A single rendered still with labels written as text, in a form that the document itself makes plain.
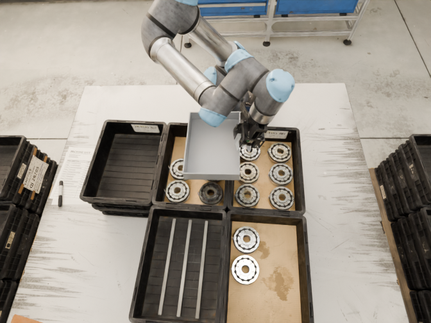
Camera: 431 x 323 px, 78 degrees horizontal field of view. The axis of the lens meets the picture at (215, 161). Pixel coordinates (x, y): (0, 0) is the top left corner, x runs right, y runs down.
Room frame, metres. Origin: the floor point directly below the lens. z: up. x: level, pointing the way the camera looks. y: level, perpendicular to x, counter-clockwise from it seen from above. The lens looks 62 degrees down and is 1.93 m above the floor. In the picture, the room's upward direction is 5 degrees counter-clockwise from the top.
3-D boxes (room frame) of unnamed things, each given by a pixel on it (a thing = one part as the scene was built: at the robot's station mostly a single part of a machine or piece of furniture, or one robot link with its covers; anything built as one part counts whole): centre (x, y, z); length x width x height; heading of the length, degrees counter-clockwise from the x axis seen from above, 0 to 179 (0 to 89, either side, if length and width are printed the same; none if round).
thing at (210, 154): (0.52, 0.00, 1.07); 0.27 x 0.20 x 0.05; 173
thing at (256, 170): (0.49, -0.14, 0.86); 0.10 x 0.10 x 0.01
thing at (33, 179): (0.82, 1.17, 0.41); 0.31 x 0.02 x 0.16; 174
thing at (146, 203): (0.58, 0.39, 0.92); 0.40 x 0.30 x 0.02; 171
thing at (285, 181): (0.47, -0.28, 0.86); 0.10 x 0.10 x 0.01
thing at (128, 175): (0.58, 0.39, 0.87); 0.40 x 0.30 x 0.11; 171
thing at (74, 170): (0.64, 0.71, 0.70); 0.33 x 0.23 x 0.01; 174
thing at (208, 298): (0.13, 0.15, 0.87); 0.40 x 0.30 x 0.11; 171
